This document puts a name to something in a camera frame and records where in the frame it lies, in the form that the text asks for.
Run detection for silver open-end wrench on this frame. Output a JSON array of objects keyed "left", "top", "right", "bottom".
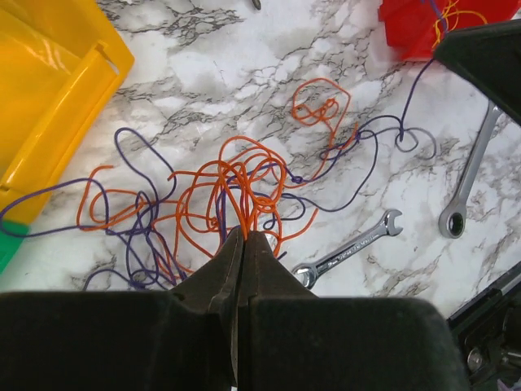
[{"left": 291, "top": 209, "right": 403, "bottom": 289}]

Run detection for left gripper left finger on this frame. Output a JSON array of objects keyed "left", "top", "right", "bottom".
[{"left": 1, "top": 230, "right": 244, "bottom": 390}]

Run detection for yellow wires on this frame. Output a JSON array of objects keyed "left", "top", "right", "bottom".
[{"left": 433, "top": 0, "right": 488, "bottom": 46}]

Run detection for colourful thin wires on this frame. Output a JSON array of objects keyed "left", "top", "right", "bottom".
[{"left": 0, "top": 0, "right": 453, "bottom": 292}]

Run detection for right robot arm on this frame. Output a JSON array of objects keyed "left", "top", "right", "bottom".
[{"left": 432, "top": 19, "right": 520, "bottom": 390}]

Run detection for silver ratchet wrench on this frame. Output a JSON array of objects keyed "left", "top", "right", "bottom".
[{"left": 438, "top": 101, "right": 502, "bottom": 239}]

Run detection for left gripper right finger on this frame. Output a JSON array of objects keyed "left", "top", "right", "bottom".
[{"left": 238, "top": 232, "right": 469, "bottom": 390}]

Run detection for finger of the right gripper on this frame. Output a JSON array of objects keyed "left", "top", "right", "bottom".
[{"left": 433, "top": 19, "right": 520, "bottom": 124}]

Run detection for yellow plastic bin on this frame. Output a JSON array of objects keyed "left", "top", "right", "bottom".
[{"left": 1, "top": 1, "right": 134, "bottom": 207}]

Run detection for green plastic bin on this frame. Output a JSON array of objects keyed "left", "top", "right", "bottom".
[{"left": 0, "top": 220, "right": 29, "bottom": 273}]

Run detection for red plastic bin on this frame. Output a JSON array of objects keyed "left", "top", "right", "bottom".
[{"left": 378, "top": 0, "right": 520, "bottom": 60}]

